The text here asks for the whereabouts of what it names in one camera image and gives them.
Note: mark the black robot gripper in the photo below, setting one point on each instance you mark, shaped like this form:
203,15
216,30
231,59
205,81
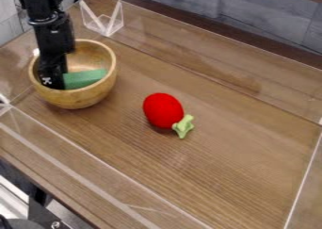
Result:
54,39

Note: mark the green rectangular block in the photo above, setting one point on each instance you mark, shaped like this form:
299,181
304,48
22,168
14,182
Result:
81,79

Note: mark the light wooden bowl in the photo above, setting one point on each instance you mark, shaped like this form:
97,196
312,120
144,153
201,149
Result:
91,55

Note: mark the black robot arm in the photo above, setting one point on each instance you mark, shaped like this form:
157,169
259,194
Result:
41,9

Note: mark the red plush strawberry toy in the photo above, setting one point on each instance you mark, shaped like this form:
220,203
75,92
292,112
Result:
163,111

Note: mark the clear acrylic corner bracket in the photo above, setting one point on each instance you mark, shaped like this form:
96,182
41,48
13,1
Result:
103,24

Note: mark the clear acrylic enclosure wall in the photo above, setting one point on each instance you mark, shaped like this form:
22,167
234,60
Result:
246,169

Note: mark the black metal table bracket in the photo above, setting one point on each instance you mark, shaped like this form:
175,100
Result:
38,214

